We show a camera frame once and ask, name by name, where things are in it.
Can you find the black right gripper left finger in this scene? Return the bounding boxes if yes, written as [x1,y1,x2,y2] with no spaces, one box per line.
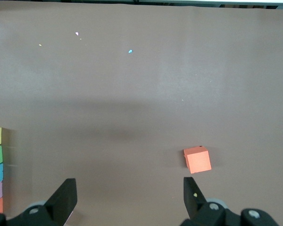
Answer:
[0,178,78,226]

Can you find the paper table cover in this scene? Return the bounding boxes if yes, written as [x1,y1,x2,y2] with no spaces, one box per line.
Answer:
[0,2,283,226]

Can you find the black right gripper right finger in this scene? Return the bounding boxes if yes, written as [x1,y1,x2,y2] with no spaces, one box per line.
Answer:
[181,176,282,226]

